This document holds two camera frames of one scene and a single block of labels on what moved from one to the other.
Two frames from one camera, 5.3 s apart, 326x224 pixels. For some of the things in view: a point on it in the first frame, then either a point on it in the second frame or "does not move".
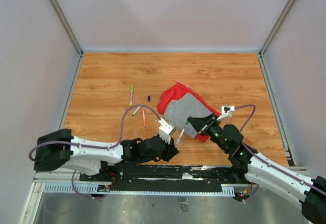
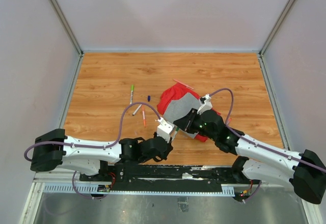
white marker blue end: [135, 111] does not move
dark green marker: [181, 135] -> [174, 136]
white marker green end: [131, 94] does not move
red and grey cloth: [178, 103] does not move
